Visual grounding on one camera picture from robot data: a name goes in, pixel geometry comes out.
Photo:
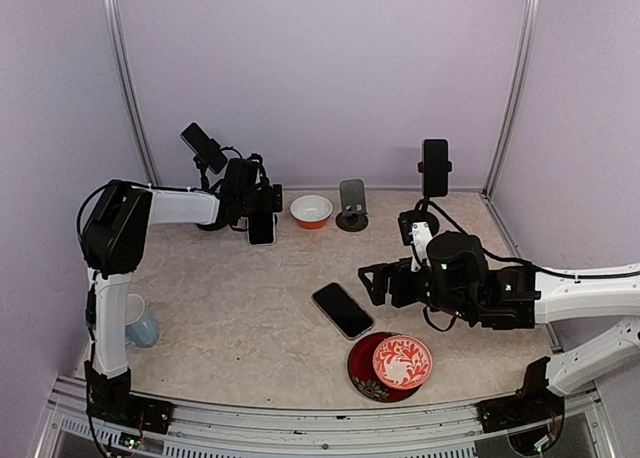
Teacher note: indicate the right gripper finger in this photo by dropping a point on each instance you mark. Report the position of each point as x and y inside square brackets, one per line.
[381, 271]
[378, 291]

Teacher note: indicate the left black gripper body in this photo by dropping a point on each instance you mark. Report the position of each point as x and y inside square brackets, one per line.
[263, 206]

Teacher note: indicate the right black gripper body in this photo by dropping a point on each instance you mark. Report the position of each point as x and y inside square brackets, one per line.
[452, 302]

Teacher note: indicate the blue smartphone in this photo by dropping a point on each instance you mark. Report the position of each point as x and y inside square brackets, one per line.
[261, 229]

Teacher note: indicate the lone black smartphone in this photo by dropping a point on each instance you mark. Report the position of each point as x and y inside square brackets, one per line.
[206, 149]

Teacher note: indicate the black pole phone stand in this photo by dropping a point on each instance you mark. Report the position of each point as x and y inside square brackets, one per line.
[225, 190]
[433, 220]

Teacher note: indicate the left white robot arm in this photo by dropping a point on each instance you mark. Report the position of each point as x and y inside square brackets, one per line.
[113, 237]

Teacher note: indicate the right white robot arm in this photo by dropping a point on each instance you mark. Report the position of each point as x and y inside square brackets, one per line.
[522, 295]

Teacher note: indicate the right small desk phone stand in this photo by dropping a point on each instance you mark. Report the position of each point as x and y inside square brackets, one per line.
[353, 214]

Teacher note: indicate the orange white bowl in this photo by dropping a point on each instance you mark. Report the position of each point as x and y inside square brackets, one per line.
[311, 212]

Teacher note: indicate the red white patterned bowl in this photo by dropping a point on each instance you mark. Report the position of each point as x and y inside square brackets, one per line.
[402, 362]

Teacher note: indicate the dark red floral plate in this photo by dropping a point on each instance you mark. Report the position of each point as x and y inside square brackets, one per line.
[362, 375]

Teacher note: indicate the light blue mug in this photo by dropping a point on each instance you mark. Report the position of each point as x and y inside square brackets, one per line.
[141, 327]

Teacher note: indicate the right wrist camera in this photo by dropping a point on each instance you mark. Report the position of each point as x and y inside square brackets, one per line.
[416, 234]

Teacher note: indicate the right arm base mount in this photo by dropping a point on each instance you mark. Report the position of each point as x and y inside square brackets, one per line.
[532, 402]

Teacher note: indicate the front aluminium frame rail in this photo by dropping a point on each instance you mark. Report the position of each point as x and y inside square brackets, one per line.
[199, 429]

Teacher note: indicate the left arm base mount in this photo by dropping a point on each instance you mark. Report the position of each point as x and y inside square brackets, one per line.
[111, 400]

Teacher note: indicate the left aluminium corner post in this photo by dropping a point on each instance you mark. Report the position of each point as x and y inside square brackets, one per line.
[118, 42]

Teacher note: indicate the aluminium corner post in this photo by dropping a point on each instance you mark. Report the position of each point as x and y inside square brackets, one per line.
[517, 86]
[118, 42]

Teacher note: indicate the right aluminium corner post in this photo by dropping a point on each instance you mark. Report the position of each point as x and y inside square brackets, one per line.
[517, 86]

